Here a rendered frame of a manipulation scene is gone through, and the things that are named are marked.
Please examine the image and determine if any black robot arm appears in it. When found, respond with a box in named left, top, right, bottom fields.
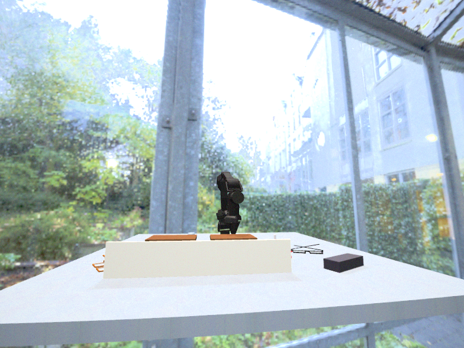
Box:
left=216, top=172, right=244, bottom=234

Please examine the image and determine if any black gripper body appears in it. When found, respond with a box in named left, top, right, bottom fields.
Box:
left=224, top=204, right=241, bottom=223

